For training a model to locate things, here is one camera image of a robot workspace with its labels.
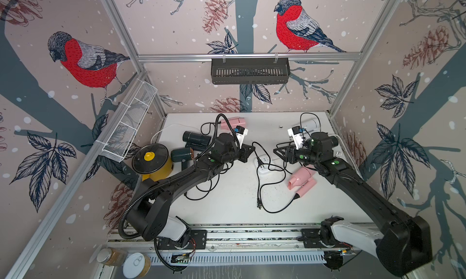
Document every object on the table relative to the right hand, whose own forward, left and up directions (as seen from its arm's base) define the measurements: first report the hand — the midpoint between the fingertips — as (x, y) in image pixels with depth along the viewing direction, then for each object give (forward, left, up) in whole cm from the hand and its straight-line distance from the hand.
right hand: (277, 148), depth 77 cm
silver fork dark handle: (+11, -38, -20) cm, 44 cm away
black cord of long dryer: (-12, +34, -22) cm, 42 cm away
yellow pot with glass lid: (-4, +58, -9) cm, 59 cm away
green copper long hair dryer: (+6, +48, -18) cm, 52 cm away
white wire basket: (+3, +72, 0) cm, 72 cm away
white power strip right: (-6, +4, -8) cm, 11 cm away
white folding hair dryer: (+29, -25, -16) cm, 42 cm away
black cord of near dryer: (-7, 0, -22) cm, 23 cm away
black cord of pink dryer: (+29, +34, -17) cm, 48 cm away
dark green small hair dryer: (+17, +44, -21) cm, 52 cm away
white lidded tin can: (-42, +53, -16) cm, 69 cm away
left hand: (+1, +8, -1) cm, 8 cm away
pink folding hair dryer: (+30, +21, -17) cm, 41 cm away
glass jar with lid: (-40, +61, -12) cm, 74 cm away
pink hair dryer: (-5, -15, -17) cm, 23 cm away
